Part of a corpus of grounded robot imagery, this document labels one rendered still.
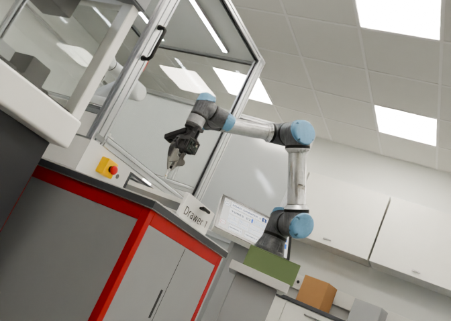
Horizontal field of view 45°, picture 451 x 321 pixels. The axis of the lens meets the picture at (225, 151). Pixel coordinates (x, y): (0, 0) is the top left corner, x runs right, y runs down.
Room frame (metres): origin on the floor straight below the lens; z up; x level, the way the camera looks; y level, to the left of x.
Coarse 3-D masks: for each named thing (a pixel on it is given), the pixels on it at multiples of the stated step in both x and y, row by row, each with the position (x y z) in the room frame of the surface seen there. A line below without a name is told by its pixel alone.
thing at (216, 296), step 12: (228, 252) 3.41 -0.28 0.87; (240, 252) 3.37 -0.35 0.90; (228, 264) 3.37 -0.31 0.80; (216, 276) 3.45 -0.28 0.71; (228, 276) 3.37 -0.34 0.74; (216, 288) 3.36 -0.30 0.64; (228, 288) 3.37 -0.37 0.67; (216, 300) 3.37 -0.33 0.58; (204, 312) 3.36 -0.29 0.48; (216, 312) 3.37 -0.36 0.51
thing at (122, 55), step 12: (156, 0) 2.24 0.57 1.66; (144, 12) 2.25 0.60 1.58; (132, 24) 2.27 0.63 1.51; (144, 24) 2.24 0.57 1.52; (132, 36) 2.25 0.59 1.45; (120, 48) 2.27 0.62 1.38; (132, 48) 2.23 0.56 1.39; (120, 60) 2.25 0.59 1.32; (108, 72) 2.26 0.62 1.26; (120, 72) 2.23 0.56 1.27; (108, 84) 2.25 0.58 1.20; (96, 96) 2.26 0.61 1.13
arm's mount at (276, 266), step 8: (256, 248) 2.44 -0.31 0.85; (248, 256) 2.44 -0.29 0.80; (256, 256) 2.44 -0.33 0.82; (264, 256) 2.43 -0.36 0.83; (272, 256) 2.43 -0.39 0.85; (248, 264) 2.44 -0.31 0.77; (256, 264) 2.44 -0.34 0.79; (264, 264) 2.43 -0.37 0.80; (272, 264) 2.43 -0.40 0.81; (280, 264) 2.42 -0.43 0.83; (288, 264) 2.42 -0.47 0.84; (296, 264) 2.42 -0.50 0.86; (264, 272) 2.43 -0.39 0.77; (272, 272) 2.43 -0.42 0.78; (280, 272) 2.42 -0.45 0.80; (288, 272) 2.42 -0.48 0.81; (296, 272) 2.41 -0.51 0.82; (280, 280) 2.42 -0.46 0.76; (288, 280) 2.42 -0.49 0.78
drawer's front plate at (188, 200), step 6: (186, 192) 2.31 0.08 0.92; (186, 198) 2.30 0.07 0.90; (192, 198) 2.34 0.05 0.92; (180, 204) 2.31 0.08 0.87; (186, 204) 2.32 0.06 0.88; (192, 204) 2.36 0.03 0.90; (198, 204) 2.40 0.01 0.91; (180, 210) 2.30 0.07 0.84; (186, 210) 2.33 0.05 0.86; (192, 210) 2.37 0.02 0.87; (198, 210) 2.42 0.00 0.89; (210, 210) 2.50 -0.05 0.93; (180, 216) 2.31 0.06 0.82; (186, 216) 2.35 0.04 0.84; (192, 216) 2.39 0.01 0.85; (198, 216) 2.43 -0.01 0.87; (204, 216) 2.48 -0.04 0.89; (210, 216) 2.52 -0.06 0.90; (198, 222) 2.45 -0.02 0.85; (204, 222) 2.50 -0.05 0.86; (210, 222) 2.54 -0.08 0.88
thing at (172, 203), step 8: (128, 184) 2.48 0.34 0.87; (136, 184) 2.46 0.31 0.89; (136, 192) 2.45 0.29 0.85; (144, 192) 2.43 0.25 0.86; (152, 192) 2.41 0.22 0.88; (160, 192) 2.39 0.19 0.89; (160, 200) 2.38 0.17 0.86; (168, 200) 2.36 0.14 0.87; (176, 200) 2.34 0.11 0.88; (168, 208) 2.35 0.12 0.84; (176, 208) 2.33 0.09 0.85
